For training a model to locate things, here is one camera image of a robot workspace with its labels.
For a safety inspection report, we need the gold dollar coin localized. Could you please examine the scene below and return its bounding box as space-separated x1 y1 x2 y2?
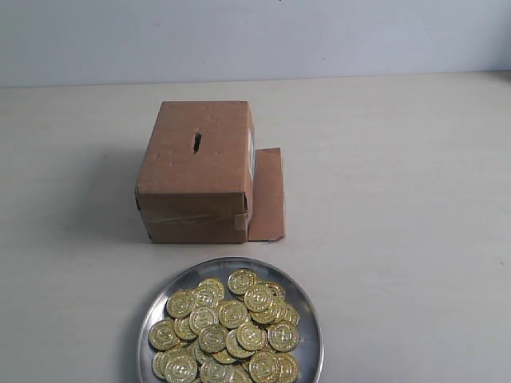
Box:
236 322 267 351
149 318 180 351
249 351 280 383
164 350 198 383
198 324 228 353
227 268 257 295
166 290 196 318
188 306 219 335
192 278 225 308
218 300 251 330

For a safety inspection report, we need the round silver metal plate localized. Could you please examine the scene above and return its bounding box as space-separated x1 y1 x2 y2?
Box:
136 257 324 382

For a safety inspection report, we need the brown cardboard slotted box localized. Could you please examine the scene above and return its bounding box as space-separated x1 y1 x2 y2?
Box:
135 101 285 244

